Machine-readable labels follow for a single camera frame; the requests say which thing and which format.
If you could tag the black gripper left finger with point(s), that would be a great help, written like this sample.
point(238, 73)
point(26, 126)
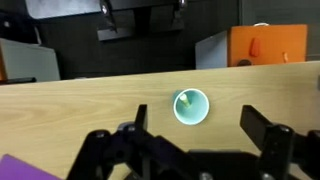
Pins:
point(141, 116)

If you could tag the purple paper sheet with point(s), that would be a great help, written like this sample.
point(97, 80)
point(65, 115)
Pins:
point(20, 168)

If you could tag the light grey cabinet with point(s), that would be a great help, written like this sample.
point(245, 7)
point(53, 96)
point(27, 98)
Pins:
point(30, 61)

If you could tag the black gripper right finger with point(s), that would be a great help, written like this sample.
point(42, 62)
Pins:
point(256, 125)

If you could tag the marker with light cap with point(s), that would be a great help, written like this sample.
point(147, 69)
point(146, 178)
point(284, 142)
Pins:
point(184, 101)

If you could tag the black metal bracket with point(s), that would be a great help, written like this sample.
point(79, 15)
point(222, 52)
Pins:
point(140, 31)

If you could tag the teal plastic cup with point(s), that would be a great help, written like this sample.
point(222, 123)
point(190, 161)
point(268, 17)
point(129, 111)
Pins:
point(191, 106)

